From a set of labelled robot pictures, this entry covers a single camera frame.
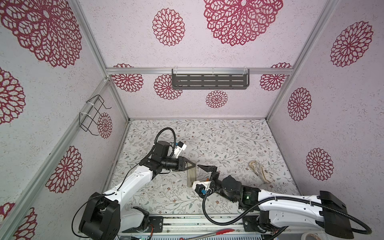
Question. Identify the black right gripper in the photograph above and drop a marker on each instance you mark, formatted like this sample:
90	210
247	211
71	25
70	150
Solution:
212	168

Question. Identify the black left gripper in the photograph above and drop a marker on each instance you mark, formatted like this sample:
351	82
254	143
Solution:
181	161

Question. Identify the white universal AC remote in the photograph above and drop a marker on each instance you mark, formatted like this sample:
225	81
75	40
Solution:
191	176

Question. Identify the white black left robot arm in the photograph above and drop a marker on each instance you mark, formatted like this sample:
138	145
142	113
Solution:
103	218

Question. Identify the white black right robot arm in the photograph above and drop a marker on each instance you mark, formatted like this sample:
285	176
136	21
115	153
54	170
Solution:
323	211

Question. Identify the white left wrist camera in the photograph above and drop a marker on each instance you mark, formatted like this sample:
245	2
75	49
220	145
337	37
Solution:
180	146

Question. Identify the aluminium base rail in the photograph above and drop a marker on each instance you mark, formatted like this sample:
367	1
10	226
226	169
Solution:
174	227

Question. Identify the red handled tongs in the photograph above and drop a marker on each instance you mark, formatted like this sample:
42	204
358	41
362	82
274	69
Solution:
221	232

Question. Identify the grey slotted wall shelf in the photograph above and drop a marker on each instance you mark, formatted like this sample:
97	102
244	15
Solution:
210	81

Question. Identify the black wire wall rack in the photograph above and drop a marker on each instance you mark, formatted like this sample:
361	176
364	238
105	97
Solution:
90	117

